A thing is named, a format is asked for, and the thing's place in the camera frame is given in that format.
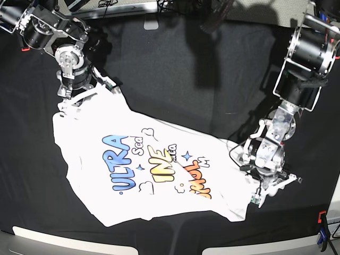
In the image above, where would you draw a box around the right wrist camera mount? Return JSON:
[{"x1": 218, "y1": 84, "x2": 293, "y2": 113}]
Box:
[{"x1": 57, "y1": 66, "x2": 123, "y2": 117}]

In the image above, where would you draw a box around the red blue clamp near right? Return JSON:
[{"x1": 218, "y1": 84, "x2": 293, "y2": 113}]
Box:
[{"x1": 317, "y1": 210, "x2": 329, "y2": 252}]

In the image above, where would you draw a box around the red black clamp far left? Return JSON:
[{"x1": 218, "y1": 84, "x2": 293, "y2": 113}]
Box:
[{"x1": 21, "y1": 47, "x2": 30, "y2": 52}]

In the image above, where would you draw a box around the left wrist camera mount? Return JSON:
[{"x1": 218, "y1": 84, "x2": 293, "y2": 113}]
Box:
[{"x1": 249, "y1": 171, "x2": 303, "y2": 208}]

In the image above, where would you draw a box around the black red cable bundle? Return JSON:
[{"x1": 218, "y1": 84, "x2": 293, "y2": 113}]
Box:
[{"x1": 198, "y1": 0, "x2": 234, "y2": 34}]

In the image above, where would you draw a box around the black table cloth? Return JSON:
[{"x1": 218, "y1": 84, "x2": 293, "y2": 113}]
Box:
[{"x1": 1, "y1": 16, "x2": 339, "y2": 254}]

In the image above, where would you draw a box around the white graphic t-shirt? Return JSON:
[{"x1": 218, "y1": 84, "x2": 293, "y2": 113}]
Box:
[{"x1": 53, "y1": 89, "x2": 253, "y2": 227}]

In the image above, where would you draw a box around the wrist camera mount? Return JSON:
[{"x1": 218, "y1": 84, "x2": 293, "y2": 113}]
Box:
[
  {"x1": 249, "y1": 171, "x2": 303, "y2": 208},
  {"x1": 57, "y1": 66, "x2": 123, "y2": 117}
]

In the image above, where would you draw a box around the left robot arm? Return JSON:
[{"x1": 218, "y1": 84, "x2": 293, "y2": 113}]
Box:
[{"x1": 239, "y1": 1, "x2": 339, "y2": 204}]

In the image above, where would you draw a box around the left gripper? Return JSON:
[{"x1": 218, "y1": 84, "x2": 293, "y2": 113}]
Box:
[{"x1": 250, "y1": 169, "x2": 287, "y2": 197}]

